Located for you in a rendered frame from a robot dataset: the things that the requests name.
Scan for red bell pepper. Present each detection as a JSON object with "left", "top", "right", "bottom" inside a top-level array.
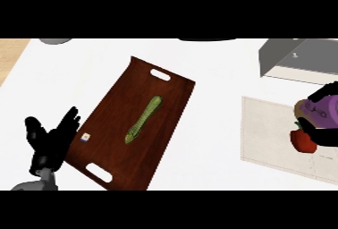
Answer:
[{"left": 290, "top": 121, "right": 319, "bottom": 155}]

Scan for black round object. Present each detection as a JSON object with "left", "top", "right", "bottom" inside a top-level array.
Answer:
[{"left": 177, "top": 38, "right": 239, "bottom": 42}]

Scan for beige placemat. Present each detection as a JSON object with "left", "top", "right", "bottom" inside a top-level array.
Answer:
[{"left": 241, "top": 96, "right": 338, "bottom": 185}]

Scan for grey round object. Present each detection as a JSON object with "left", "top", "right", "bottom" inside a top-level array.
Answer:
[{"left": 39, "top": 38, "right": 74, "bottom": 46}]

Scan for purple can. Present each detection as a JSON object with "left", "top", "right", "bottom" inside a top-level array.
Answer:
[{"left": 294, "top": 93, "right": 338, "bottom": 130}]

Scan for pale wooden board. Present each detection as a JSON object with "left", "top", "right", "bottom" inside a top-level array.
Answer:
[{"left": 0, "top": 38, "right": 31, "bottom": 88}]

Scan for dark brown wooden tray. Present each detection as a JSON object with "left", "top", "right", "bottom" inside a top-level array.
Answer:
[{"left": 64, "top": 55, "right": 197, "bottom": 191}]

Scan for green asparagus spear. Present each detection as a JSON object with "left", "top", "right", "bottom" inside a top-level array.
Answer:
[{"left": 124, "top": 94, "right": 164, "bottom": 145}]

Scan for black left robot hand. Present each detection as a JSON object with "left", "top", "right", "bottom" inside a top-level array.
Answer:
[{"left": 24, "top": 106, "right": 82, "bottom": 177}]

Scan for grey tiered shelf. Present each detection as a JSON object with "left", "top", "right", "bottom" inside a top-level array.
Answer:
[{"left": 257, "top": 38, "right": 338, "bottom": 86}]

